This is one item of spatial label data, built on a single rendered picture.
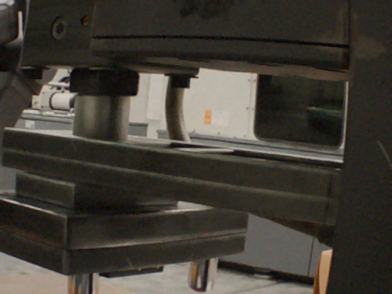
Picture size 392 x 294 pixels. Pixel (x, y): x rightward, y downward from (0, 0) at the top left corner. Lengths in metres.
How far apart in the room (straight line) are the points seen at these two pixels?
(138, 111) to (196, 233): 9.07
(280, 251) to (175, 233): 5.42
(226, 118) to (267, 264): 1.11
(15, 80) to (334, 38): 0.66
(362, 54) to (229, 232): 0.25
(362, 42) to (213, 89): 5.99
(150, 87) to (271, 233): 3.89
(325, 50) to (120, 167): 0.16
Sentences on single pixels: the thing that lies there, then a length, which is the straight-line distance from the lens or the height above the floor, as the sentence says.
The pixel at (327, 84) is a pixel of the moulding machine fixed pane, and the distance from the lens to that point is 5.78.
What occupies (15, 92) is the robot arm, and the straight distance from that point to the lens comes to 1.00.
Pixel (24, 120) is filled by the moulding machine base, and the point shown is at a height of 0.92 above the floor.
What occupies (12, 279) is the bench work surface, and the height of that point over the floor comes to 0.90.
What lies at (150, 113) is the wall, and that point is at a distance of 9.50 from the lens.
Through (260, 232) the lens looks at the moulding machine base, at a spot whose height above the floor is 0.34.
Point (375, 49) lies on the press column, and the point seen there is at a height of 1.24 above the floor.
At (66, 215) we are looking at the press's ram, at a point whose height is 1.14.
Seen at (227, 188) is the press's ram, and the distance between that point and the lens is 0.45.
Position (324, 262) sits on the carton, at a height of 0.69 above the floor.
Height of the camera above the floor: 1.21
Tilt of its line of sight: 3 degrees down
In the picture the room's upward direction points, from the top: 5 degrees clockwise
